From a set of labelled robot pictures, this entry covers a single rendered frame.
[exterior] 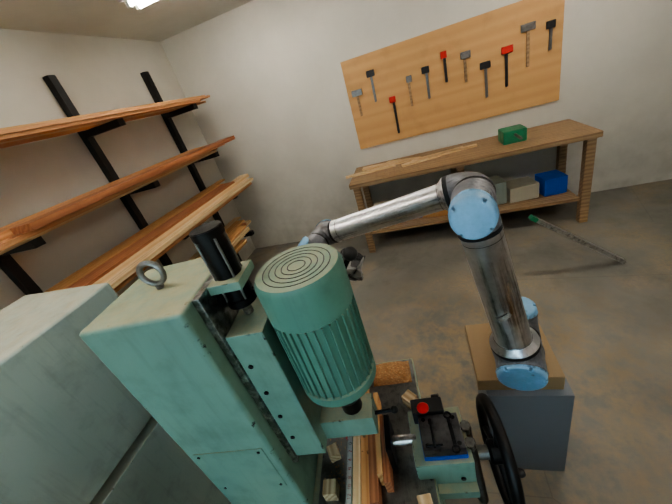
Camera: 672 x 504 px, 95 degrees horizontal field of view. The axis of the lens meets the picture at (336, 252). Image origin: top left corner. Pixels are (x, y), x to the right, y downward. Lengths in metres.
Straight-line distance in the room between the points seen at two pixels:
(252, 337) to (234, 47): 3.72
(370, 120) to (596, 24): 2.10
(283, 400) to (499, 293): 0.65
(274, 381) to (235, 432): 0.16
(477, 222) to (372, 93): 2.98
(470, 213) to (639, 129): 3.65
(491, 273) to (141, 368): 0.86
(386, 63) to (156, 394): 3.43
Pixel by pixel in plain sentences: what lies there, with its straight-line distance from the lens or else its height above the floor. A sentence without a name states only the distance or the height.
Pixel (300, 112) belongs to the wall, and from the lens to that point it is 3.89.
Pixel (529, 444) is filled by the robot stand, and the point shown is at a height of 0.21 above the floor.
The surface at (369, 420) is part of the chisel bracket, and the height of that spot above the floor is 1.06.
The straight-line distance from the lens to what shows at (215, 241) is 0.58.
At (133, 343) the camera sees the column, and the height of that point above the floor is 1.48.
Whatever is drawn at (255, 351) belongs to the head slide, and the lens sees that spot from 0.65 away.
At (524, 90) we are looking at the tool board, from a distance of 3.87.
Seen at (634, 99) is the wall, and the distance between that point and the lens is 4.30.
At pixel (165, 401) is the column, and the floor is 1.32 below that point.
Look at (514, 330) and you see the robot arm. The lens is 1.11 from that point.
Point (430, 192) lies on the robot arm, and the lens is 1.02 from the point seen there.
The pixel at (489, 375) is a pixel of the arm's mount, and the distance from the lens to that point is 1.48.
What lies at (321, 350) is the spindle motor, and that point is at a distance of 0.60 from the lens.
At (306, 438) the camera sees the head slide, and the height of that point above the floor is 1.07.
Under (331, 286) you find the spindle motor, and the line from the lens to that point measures 0.53.
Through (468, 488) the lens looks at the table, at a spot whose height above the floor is 0.87.
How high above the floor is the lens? 1.77
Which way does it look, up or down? 27 degrees down
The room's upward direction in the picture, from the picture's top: 18 degrees counter-clockwise
